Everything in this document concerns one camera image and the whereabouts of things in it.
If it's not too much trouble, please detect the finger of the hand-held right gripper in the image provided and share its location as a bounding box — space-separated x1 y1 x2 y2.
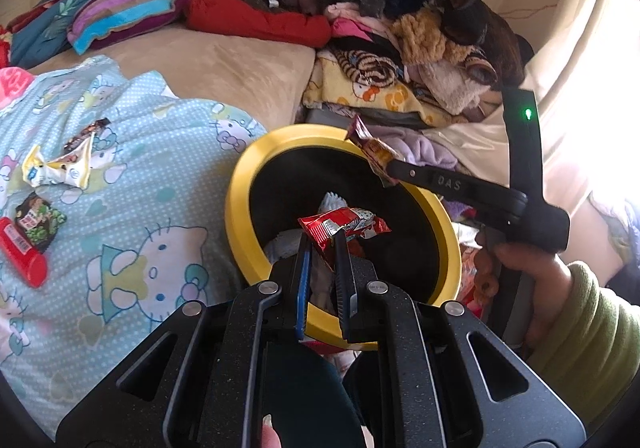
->
386 159 529 225

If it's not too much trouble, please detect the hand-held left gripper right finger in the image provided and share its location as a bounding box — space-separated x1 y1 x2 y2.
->
333 230 587 448

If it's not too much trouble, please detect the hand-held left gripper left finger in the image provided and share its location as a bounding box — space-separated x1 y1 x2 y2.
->
55 233 314 448

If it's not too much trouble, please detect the red snack wrapper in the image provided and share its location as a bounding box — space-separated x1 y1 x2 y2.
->
298 207 392 273

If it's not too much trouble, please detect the purple snack wrapper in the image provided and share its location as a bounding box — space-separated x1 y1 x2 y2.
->
346 114 401 188

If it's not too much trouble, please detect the yellow round bin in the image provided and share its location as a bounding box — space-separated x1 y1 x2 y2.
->
224 124 462 351

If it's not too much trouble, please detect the person's right forearm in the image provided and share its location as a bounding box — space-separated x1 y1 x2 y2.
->
527 262 640 429

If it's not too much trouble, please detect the person's right hand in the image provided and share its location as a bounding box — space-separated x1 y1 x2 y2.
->
475 230 573 350

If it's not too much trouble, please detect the person's left hand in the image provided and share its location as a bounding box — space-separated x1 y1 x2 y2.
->
260 414 283 448

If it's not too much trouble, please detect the lavender cloth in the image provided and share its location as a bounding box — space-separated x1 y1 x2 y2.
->
372 125 463 174

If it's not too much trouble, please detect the white sheet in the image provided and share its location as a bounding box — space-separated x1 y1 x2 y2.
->
440 113 516 189

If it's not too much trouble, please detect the white crumpled tissue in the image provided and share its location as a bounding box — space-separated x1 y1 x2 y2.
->
265 228 303 264

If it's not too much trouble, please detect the white crumpled paper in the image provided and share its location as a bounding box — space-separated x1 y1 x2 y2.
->
317 192 351 219

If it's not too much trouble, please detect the white fuzzy cloth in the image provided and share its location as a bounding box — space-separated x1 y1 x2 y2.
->
420 58 501 114

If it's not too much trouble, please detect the dark cloth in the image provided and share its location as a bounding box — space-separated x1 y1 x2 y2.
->
262 343 366 448

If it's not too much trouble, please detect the white curtain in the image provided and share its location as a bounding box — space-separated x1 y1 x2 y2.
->
540 0 640 239

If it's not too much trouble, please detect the yellow printed cloth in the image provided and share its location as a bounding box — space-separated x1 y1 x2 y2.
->
302 53 451 129

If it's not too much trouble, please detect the striped black white cloth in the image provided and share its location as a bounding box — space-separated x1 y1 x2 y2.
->
332 45 406 86

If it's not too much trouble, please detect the tan fuzzy cloth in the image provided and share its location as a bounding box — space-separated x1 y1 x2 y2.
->
390 8 466 64

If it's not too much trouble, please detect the cat printed blue blanket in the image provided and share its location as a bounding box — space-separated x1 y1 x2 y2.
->
0 55 268 439

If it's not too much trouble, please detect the pink cloth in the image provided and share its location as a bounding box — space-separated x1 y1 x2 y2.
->
325 3 396 39

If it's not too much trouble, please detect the beige cushion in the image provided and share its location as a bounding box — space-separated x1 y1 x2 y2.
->
50 23 317 129

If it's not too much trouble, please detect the red cloth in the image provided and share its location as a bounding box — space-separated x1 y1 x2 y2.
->
185 0 333 49

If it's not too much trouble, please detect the dark brown wrapper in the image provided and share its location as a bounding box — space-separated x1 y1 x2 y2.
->
62 118 112 154

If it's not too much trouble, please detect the green printed dark wrapper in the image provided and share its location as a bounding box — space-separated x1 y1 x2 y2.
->
14 192 68 254

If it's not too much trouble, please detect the white yellow wrapper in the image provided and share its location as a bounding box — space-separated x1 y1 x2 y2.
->
22 130 96 189

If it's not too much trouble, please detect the red tube packet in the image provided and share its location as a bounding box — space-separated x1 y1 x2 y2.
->
0 217 49 289

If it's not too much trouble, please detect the striped purple cushion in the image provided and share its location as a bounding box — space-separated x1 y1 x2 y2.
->
67 0 213 55

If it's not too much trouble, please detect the pink bear printed blanket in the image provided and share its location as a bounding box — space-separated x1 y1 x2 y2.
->
0 67 33 109

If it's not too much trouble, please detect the blue leaf printed cloth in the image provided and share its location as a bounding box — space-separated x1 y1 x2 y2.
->
10 0 91 69

